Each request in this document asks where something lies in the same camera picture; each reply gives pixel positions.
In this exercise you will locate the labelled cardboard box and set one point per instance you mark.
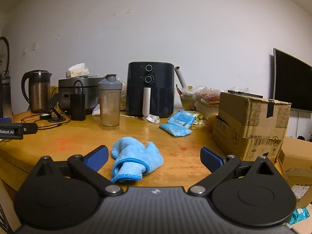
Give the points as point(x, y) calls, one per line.
point(301, 187)

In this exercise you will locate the steel electric kettle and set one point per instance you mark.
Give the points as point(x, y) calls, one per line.
point(39, 92)

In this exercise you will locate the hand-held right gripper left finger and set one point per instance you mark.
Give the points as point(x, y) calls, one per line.
point(97, 157)

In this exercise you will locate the black tape roll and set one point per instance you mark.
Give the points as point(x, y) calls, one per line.
point(45, 116)

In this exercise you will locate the black air fryer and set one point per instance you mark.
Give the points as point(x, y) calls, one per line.
point(160, 90)

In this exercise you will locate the crumpled clear plastic bag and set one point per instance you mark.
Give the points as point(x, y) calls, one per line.
point(187, 100)

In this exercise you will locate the blue microfibre cloth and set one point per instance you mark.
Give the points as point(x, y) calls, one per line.
point(136, 151)

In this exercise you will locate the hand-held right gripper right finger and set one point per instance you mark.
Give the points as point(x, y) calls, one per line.
point(212, 158)

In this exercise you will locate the black portable air pump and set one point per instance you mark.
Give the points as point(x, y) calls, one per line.
point(78, 107)

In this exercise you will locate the plain cardboard box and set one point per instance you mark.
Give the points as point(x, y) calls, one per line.
point(297, 153)

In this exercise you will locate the tissue box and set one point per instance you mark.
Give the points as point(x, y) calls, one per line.
point(78, 72)

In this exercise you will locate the taped cardboard box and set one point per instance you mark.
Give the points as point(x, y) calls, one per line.
point(251, 126)

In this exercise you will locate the blue snack packet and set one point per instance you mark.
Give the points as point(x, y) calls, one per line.
point(175, 129)

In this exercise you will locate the clear shaker bottle grey lid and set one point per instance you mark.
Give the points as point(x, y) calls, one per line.
point(110, 107)

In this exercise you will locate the black television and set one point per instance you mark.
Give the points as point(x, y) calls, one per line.
point(292, 82)

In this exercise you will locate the white wall switch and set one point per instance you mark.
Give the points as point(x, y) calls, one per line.
point(34, 46)

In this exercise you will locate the black flat frame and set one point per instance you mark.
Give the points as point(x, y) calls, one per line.
point(243, 93)

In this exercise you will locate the black phone stand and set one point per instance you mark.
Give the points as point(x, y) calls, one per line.
point(56, 120)

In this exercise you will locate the teal snack packet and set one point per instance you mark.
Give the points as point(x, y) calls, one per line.
point(299, 215)

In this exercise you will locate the yellow snack packets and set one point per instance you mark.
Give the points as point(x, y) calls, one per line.
point(199, 118)

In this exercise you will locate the small clear plastic bag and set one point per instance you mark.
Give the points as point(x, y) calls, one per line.
point(237, 89)

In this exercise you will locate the grey rice cooker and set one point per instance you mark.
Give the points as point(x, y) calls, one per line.
point(91, 87)

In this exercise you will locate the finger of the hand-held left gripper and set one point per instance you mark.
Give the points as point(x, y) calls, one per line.
point(30, 128)

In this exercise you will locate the blue wet wipe packets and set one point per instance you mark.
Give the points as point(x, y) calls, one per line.
point(181, 118)

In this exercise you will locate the dark water bottle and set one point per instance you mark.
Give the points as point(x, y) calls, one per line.
point(5, 95)

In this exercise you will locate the bicycle wheel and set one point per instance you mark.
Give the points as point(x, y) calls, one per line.
point(7, 53)

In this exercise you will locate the white paper tube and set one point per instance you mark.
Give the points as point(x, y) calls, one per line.
point(180, 78)

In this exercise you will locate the clear plastic bag of food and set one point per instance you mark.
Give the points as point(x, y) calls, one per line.
point(207, 100)

